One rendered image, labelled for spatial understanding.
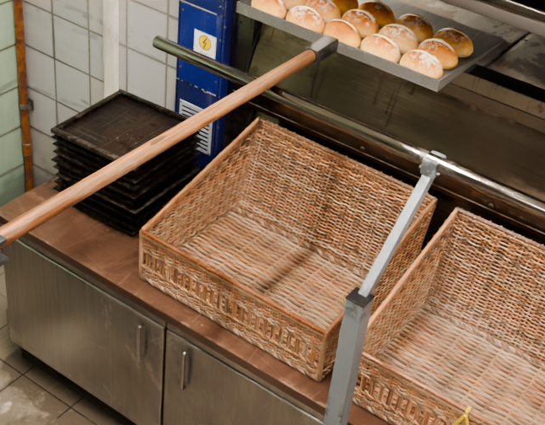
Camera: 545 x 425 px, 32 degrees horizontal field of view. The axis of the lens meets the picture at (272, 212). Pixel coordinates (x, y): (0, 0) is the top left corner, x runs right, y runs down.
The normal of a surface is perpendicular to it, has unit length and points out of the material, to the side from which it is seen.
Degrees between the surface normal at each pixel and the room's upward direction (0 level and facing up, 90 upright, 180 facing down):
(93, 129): 0
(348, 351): 90
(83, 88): 90
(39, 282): 90
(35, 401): 0
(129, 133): 0
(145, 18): 90
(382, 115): 70
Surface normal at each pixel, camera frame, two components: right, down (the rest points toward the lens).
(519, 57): 0.09, -0.81
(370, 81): -0.51, 0.14
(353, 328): -0.58, 0.44
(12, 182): 0.81, 0.40
